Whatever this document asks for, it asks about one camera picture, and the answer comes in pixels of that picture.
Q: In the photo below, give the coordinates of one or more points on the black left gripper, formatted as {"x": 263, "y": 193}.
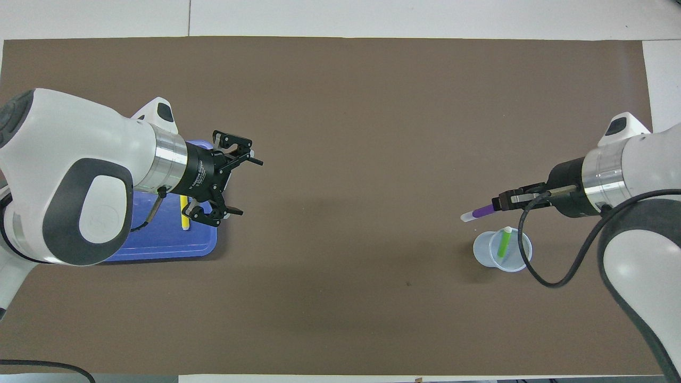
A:
{"x": 202, "y": 170}

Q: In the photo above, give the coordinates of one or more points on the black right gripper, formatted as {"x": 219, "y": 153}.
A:
{"x": 572, "y": 186}

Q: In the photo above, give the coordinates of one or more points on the purple marker pen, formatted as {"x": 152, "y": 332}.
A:
{"x": 481, "y": 211}

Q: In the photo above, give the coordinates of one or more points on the green marker pen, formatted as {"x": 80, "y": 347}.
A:
{"x": 504, "y": 244}

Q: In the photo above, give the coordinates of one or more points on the yellow marker pen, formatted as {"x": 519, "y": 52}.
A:
{"x": 185, "y": 215}

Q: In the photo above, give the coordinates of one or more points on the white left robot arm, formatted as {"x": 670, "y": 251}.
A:
{"x": 64, "y": 175}

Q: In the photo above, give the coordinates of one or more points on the translucent plastic cup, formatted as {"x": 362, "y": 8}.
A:
{"x": 484, "y": 250}

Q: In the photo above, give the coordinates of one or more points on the blue plastic tray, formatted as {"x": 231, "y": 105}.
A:
{"x": 175, "y": 242}

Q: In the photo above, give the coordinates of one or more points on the brown table mat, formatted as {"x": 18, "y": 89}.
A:
{"x": 351, "y": 159}

